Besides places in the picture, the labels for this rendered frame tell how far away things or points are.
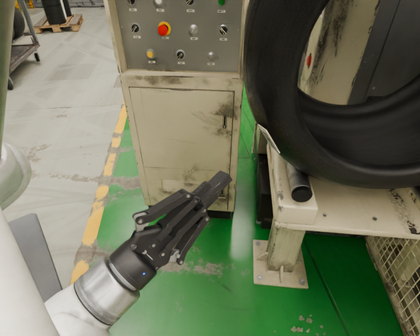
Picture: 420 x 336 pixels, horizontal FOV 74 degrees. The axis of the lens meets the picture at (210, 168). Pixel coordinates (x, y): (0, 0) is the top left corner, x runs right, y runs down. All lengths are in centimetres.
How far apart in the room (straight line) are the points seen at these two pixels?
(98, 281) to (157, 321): 101
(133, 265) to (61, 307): 11
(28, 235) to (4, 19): 68
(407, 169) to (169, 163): 112
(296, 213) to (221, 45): 80
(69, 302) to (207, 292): 108
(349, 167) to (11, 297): 55
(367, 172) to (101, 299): 52
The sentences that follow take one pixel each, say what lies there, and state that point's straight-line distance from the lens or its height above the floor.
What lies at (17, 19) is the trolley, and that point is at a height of 60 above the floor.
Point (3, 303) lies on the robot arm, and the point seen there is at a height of 110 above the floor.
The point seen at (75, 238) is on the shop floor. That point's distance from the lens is 186.
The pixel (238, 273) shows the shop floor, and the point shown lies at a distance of 156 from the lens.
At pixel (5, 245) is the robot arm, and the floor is 113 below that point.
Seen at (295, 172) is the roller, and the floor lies 92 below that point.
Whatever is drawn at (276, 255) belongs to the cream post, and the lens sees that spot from 145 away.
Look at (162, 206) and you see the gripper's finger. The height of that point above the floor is 100.
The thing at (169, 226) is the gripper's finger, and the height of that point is 97.
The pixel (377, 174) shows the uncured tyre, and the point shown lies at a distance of 65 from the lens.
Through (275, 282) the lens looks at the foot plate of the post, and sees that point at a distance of 155.
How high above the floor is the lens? 133
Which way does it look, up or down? 38 degrees down
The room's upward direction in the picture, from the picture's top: straight up
